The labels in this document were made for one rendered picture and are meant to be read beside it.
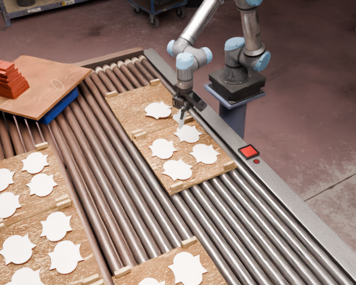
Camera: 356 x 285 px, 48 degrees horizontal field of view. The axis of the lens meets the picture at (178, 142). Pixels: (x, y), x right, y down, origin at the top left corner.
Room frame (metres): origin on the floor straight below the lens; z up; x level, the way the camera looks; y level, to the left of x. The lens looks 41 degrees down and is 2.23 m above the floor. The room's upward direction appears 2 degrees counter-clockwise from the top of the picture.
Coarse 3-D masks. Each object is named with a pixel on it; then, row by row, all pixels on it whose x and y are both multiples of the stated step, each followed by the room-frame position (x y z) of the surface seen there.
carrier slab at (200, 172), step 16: (176, 128) 1.61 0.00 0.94; (144, 144) 1.50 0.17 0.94; (176, 144) 1.49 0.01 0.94; (192, 144) 1.48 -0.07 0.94; (208, 144) 1.48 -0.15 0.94; (160, 160) 1.38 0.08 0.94; (176, 160) 1.37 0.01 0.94; (192, 160) 1.37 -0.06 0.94; (224, 160) 1.36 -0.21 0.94; (160, 176) 1.27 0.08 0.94; (192, 176) 1.26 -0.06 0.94; (208, 176) 1.26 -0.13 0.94; (176, 192) 1.18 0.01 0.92
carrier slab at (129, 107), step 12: (120, 96) 1.92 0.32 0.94; (132, 96) 1.92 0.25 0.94; (144, 96) 1.91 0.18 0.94; (156, 96) 1.91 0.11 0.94; (168, 96) 1.90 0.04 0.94; (120, 108) 1.81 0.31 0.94; (132, 108) 1.80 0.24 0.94; (144, 108) 1.80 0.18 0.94; (120, 120) 1.69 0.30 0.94; (132, 120) 1.69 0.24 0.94; (144, 120) 1.69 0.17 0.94; (156, 120) 1.68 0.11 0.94; (168, 120) 1.68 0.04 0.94
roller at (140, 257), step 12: (72, 120) 1.73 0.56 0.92; (84, 144) 1.53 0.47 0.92; (96, 168) 1.36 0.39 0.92; (108, 192) 1.20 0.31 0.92; (108, 204) 1.15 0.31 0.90; (120, 216) 1.07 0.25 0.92; (132, 228) 1.01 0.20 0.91; (132, 240) 0.95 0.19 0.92; (132, 252) 0.91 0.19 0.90; (144, 252) 0.89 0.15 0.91
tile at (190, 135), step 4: (184, 128) 1.60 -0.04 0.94; (188, 128) 1.59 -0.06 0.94; (192, 128) 1.59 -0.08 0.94; (176, 132) 1.57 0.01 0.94; (180, 132) 1.57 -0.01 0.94; (184, 132) 1.56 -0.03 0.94; (188, 132) 1.56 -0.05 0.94; (192, 132) 1.56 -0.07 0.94; (196, 132) 1.56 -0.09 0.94; (180, 136) 1.53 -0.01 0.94; (184, 136) 1.53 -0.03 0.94; (188, 136) 1.53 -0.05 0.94; (192, 136) 1.53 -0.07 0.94; (196, 136) 1.53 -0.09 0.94; (180, 140) 1.50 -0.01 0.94; (184, 140) 1.51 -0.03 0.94; (188, 140) 1.50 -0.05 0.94; (192, 140) 1.50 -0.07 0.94; (196, 140) 1.50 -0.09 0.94
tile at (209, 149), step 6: (198, 144) 1.47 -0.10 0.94; (204, 144) 1.47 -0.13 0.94; (198, 150) 1.42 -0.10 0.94; (204, 150) 1.42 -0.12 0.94; (210, 150) 1.42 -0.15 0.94; (198, 156) 1.38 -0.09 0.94; (204, 156) 1.38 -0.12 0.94; (210, 156) 1.38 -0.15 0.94; (198, 162) 1.35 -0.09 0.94; (204, 162) 1.34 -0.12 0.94; (210, 162) 1.34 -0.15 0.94
